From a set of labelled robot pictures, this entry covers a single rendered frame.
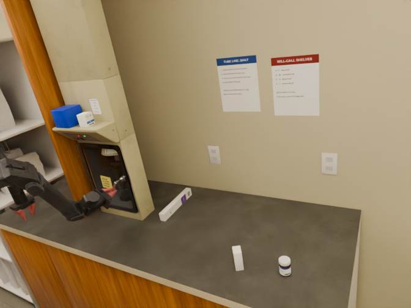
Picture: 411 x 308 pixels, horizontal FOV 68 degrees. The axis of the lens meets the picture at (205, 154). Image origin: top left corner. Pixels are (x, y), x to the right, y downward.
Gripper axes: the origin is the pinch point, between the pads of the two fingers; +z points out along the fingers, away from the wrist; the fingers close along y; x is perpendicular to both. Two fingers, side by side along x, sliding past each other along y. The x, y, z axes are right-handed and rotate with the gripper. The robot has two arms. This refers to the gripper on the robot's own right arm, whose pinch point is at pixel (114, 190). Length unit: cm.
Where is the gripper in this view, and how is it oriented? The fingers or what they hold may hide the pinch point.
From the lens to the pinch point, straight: 167.4
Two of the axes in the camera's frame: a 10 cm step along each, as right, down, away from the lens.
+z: 4.7, -4.0, 7.9
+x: -3.7, 7.2, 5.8
